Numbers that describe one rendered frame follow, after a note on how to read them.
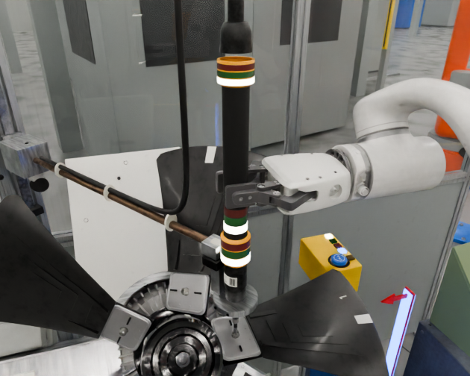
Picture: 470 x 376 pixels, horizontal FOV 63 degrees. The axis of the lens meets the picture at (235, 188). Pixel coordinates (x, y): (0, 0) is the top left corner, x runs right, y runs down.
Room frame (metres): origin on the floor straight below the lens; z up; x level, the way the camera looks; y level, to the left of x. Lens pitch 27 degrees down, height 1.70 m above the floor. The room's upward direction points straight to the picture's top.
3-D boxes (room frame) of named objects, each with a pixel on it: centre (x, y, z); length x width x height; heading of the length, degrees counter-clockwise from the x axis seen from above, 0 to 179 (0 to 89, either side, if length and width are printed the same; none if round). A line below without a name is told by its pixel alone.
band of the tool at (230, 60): (0.46, 0.00, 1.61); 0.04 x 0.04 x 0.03
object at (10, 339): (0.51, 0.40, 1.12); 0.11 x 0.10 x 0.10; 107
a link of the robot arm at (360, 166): (0.51, -0.16, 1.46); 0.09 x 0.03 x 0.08; 17
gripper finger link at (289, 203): (0.44, -0.08, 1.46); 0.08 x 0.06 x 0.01; 167
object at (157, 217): (0.64, 0.24, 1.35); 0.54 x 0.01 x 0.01; 52
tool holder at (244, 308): (0.46, 0.01, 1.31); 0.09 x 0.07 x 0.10; 52
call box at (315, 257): (0.84, -0.26, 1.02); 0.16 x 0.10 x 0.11; 17
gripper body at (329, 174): (0.49, -0.10, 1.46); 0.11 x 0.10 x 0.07; 107
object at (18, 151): (0.84, 0.49, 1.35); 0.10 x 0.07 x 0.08; 52
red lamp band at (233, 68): (0.46, 0.00, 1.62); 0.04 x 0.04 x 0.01
